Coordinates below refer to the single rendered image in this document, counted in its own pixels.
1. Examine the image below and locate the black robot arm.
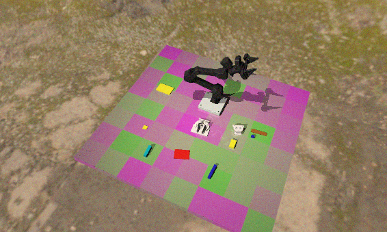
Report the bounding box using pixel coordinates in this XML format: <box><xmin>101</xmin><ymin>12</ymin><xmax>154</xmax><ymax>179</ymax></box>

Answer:
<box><xmin>184</xmin><ymin>55</ymin><xmax>242</xmax><ymax>104</ymax></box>

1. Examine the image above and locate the red flat rectangular plate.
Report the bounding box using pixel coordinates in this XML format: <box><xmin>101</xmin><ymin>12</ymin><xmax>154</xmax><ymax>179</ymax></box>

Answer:
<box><xmin>174</xmin><ymin>149</ymin><xmax>189</xmax><ymax>159</ymax></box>

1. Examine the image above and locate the teal rectangular bar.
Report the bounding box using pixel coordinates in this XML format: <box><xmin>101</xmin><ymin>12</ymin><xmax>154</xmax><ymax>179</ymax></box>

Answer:
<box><xmin>144</xmin><ymin>145</ymin><xmax>152</xmax><ymax>157</ymax></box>

